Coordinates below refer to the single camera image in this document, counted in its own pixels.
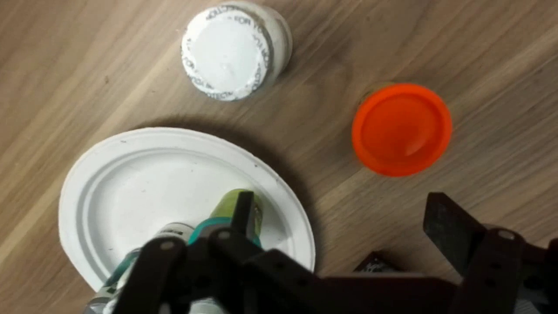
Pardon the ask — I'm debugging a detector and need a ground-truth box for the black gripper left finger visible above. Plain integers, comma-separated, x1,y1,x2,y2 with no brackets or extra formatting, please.
232,192,255,239

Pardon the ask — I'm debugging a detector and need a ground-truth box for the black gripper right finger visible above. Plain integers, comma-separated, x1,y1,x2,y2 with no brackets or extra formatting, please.
423,192,487,272

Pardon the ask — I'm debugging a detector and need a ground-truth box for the small green label can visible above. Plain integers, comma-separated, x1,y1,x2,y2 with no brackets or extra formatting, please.
189,188,264,246

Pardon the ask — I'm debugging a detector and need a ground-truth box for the white pill bottle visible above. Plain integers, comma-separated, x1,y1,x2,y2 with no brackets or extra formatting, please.
84,221,194,314
180,0,294,101

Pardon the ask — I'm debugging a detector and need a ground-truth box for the white paper plate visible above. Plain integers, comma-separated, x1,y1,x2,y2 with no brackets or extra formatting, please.
58,127,318,289

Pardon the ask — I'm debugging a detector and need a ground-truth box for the orange lid dough tub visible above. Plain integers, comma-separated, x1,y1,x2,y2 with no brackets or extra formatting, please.
351,83,454,178

